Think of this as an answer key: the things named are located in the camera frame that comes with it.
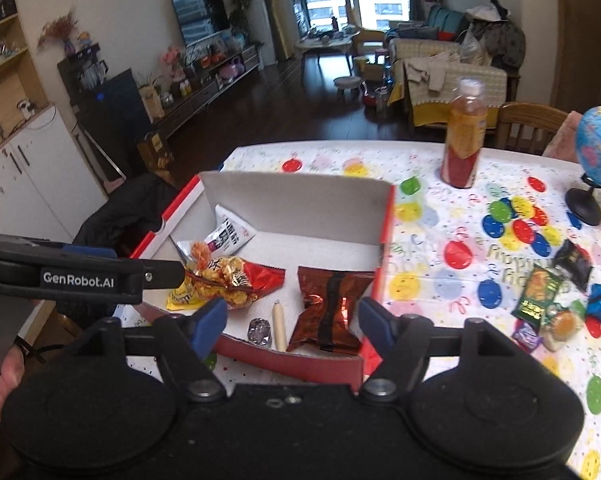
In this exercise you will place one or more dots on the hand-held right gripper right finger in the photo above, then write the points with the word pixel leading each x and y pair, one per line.
pixel 375 320

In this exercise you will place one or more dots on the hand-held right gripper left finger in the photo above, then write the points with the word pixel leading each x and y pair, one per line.
pixel 210 322

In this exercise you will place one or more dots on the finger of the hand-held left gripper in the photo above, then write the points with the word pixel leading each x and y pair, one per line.
pixel 165 275
pixel 88 251

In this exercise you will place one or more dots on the yellow snack packet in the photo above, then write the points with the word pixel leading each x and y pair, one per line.
pixel 180 300

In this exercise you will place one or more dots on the silver packet orange snack picture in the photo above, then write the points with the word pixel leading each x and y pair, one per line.
pixel 200 255

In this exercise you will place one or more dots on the dark red foil packet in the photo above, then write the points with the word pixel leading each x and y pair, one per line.
pixel 325 310

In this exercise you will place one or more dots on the small round candy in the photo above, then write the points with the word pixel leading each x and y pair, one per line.
pixel 260 332

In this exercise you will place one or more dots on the red rice cracker packet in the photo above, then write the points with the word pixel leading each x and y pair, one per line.
pixel 260 277

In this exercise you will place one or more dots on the white snack packet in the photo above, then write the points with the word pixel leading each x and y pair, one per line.
pixel 228 235

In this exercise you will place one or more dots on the red cardboard box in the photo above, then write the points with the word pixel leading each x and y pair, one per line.
pixel 290 362

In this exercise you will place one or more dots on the purple candy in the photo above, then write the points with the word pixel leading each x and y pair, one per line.
pixel 526 335

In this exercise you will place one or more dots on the green snack packet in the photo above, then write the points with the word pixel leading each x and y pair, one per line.
pixel 537 290

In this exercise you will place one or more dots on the round pastry clear packet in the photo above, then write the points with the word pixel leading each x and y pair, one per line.
pixel 562 327

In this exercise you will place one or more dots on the black snack packet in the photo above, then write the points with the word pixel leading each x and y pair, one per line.
pixel 575 262

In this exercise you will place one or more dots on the person's left hand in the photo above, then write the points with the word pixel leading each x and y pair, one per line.
pixel 8 385

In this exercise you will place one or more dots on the black jacket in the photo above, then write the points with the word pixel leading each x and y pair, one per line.
pixel 120 215

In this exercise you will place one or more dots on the balloon print tablecloth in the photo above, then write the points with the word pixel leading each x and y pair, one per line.
pixel 440 285

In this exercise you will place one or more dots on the white cabinet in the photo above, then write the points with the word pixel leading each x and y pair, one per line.
pixel 35 180

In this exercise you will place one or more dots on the black floor appliance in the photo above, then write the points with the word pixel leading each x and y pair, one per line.
pixel 113 110

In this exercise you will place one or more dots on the beige gift bag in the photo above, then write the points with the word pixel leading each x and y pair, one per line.
pixel 153 102

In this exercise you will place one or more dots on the low television stand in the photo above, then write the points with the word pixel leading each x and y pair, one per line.
pixel 195 102

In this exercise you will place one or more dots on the orange juice bottle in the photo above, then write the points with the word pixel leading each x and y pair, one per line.
pixel 463 135

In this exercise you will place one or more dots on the red toy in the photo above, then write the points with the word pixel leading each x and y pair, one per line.
pixel 375 96

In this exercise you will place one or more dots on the dried flower vase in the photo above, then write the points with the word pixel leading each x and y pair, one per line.
pixel 60 27

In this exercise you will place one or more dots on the small round stool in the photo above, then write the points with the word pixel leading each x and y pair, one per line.
pixel 348 81

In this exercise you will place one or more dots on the wooden dining chair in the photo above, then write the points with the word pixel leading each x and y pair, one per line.
pixel 525 120

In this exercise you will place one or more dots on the pink towel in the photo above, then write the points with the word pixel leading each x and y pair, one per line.
pixel 562 140

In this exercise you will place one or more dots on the flat screen television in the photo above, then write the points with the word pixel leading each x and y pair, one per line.
pixel 200 15

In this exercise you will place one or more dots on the sofa with cream cover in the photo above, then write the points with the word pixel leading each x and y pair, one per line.
pixel 495 80

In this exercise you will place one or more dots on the white tower air conditioner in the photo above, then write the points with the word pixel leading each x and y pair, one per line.
pixel 258 20

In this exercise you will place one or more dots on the wooden armchair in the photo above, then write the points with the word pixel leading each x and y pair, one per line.
pixel 368 40

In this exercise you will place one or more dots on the green house plant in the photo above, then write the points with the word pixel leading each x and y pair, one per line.
pixel 240 5

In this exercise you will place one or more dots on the wooden coffee table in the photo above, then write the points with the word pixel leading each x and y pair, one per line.
pixel 325 42

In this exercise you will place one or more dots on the blue desk globe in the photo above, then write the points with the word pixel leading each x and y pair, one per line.
pixel 600 145

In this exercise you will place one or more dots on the window curtain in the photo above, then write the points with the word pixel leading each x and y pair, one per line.
pixel 285 10

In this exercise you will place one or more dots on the pile of bags and clothes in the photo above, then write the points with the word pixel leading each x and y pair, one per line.
pixel 500 35

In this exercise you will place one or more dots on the brown wooden door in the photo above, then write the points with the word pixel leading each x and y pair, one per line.
pixel 585 35

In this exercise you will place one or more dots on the wooden wall shelf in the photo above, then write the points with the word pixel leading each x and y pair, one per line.
pixel 0 85

